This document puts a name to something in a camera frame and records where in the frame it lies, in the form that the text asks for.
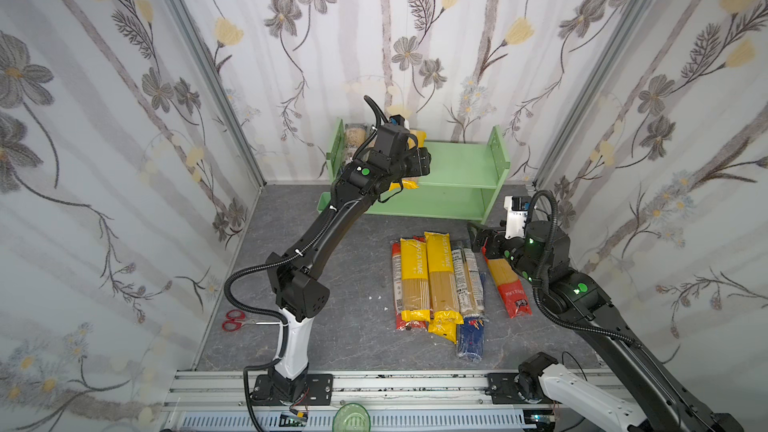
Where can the red handled scissors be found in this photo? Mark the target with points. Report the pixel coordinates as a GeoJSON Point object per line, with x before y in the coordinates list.
{"type": "Point", "coordinates": [237, 319]}

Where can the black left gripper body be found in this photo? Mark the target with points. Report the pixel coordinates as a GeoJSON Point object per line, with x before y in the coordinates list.
{"type": "Point", "coordinates": [418, 161]}

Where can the green round lens cap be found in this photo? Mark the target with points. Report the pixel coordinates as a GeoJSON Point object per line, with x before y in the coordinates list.
{"type": "Point", "coordinates": [352, 417]}

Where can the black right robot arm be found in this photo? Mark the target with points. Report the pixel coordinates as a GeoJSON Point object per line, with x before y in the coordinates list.
{"type": "Point", "coordinates": [571, 299]}

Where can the small green plastic cup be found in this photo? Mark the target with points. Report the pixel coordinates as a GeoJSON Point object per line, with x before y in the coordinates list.
{"type": "Point", "coordinates": [324, 202]}

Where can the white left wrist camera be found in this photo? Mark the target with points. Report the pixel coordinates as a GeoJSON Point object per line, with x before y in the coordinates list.
{"type": "Point", "coordinates": [400, 121]}

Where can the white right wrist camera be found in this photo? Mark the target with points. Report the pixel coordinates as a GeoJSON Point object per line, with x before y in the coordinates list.
{"type": "Point", "coordinates": [515, 216]}

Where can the clear blue-end spaghetti bag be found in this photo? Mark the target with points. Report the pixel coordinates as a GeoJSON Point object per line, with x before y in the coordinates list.
{"type": "Point", "coordinates": [470, 293]}

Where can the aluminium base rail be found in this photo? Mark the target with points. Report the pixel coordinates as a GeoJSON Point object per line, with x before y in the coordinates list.
{"type": "Point", "coordinates": [452, 400]}

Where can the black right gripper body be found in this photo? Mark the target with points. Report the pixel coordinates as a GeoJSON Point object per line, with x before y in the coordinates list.
{"type": "Point", "coordinates": [486, 240]}

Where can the yellow spaghetti bag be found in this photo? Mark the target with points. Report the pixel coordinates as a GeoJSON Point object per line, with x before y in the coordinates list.
{"type": "Point", "coordinates": [409, 163]}
{"type": "Point", "coordinates": [416, 305]}
{"type": "Point", "coordinates": [445, 307]}

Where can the red spaghetti bag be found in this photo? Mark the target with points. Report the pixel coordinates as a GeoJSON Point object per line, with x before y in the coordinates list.
{"type": "Point", "coordinates": [509, 287]}

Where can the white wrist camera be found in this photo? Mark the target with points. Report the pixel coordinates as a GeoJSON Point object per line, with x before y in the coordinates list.
{"type": "Point", "coordinates": [515, 216]}
{"type": "Point", "coordinates": [400, 121]}

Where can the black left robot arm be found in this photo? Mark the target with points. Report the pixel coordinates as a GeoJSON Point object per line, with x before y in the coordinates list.
{"type": "Point", "coordinates": [375, 174]}

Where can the green wooden two-tier shelf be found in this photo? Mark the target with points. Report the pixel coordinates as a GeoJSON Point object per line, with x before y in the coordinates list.
{"type": "Point", "coordinates": [463, 184]}

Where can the blue clear spaghetti bag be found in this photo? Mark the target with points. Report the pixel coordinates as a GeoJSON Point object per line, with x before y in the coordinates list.
{"type": "Point", "coordinates": [354, 136]}

